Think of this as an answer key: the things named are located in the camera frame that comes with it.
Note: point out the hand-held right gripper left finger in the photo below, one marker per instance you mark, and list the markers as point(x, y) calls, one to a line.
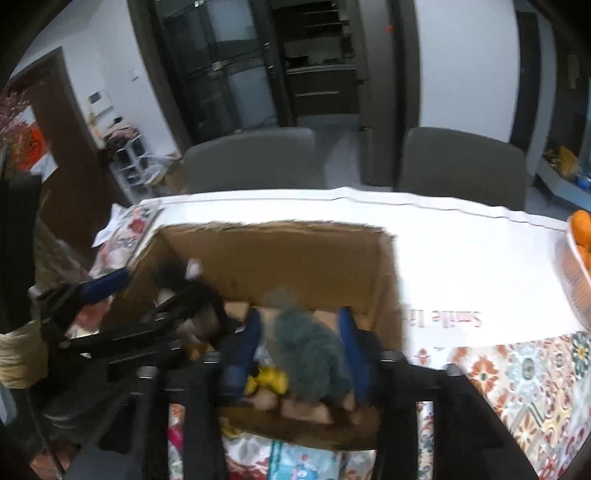
point(242, 350)

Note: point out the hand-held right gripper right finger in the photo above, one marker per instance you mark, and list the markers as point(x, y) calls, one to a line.
point(356, 355)

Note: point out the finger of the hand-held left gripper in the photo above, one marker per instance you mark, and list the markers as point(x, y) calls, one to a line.
point(105, 284)
point(152, 327)

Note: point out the green plush toy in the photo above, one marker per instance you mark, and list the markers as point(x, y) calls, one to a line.
point(304, 350)

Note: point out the brown cardboard box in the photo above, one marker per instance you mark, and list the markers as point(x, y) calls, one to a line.
point(277, 258)

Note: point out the yellow soft toy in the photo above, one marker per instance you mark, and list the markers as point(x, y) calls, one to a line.
point(270, 381)

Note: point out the black plush toy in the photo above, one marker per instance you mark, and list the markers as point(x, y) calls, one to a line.
point(173, 277)

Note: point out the floral printed pouch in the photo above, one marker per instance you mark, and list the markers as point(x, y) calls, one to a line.
point(134, 226)

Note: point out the white shelf rack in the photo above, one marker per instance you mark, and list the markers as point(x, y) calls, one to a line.
point(131, 166)

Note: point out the brown wooden door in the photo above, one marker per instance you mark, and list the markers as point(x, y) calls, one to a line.
point(74, 157)

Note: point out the white printed table mat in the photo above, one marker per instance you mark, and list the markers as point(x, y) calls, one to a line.
point(461, 254)

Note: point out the pile of clothes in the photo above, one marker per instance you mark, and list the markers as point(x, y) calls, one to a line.
point(121, 134)

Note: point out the red door poster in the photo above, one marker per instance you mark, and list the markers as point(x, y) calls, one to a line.
point(32, 138)

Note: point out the grey dining chair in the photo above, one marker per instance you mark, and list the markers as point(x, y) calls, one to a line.
point(461, 166)
point(249, 161)

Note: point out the dried pink flowers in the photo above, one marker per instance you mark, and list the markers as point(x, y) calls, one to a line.
point(14, 110)

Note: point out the dark glass sliding door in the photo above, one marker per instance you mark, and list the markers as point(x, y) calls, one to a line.
point(221, 92)

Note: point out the white plastic basket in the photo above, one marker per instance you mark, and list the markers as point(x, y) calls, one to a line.
point(575, 286)

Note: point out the pile of oranges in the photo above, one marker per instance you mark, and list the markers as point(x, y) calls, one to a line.
point(582, 230)

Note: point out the low grey cabinet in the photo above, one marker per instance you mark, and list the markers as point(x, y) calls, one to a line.
point(558, 182)

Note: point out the dark kitchen cabinet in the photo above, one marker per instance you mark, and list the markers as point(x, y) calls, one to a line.
point(318, 87)

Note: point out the yellow bag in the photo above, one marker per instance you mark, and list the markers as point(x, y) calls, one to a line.
point(567, 159)

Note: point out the white wall intercom panel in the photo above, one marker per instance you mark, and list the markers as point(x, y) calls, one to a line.
point(98, 98)

